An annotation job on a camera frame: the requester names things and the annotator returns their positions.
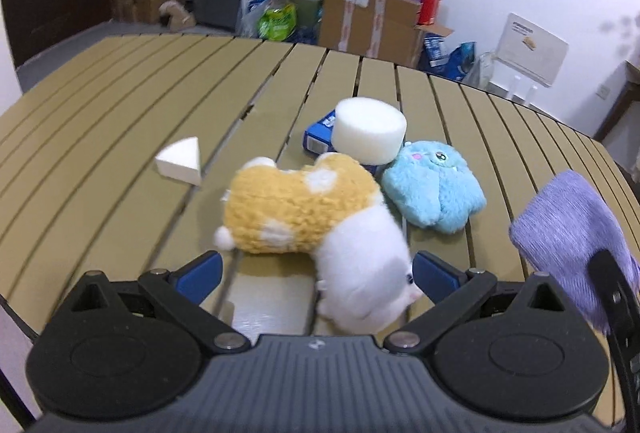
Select brown paper lump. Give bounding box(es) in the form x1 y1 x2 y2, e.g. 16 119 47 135
160 0 197 31

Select white carton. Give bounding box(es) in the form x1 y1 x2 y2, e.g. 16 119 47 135
495 12 570 88

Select blue packages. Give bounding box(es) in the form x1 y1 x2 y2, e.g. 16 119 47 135
425 33 477 81

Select black cable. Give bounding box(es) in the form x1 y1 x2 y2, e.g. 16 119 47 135
0 353 33 433

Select large cardboard box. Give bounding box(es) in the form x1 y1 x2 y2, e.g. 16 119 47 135
318 0 426 69

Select blue box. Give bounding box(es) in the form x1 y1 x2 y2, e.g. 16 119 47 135
304 110 396 175

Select purple knit hat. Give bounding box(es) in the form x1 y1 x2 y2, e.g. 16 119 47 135
509 170 640 334

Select white foam wedge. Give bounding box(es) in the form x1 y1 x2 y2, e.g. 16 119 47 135
155 136 203 186

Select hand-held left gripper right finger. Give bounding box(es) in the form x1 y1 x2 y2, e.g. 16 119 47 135
384 249 568 355

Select wooden side cabinet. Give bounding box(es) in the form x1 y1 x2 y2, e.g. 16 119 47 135
592 60 640 149

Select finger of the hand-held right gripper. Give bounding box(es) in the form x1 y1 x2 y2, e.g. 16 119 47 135
587 249 640 420

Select white foam cylinder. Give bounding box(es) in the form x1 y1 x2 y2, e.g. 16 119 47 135
332 97 407 166

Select blue plush toy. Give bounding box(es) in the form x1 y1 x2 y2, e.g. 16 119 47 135
382 140 487 234

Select orange and white plush toy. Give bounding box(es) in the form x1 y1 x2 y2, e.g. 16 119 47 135
214 152 423 333

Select tan folding table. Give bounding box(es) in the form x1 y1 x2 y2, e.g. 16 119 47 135
0 33 638 344

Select green bag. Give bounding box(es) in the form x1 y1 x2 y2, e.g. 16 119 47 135
257 3 297 40

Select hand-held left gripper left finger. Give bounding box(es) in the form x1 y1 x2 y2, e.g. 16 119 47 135
70 249 251 355

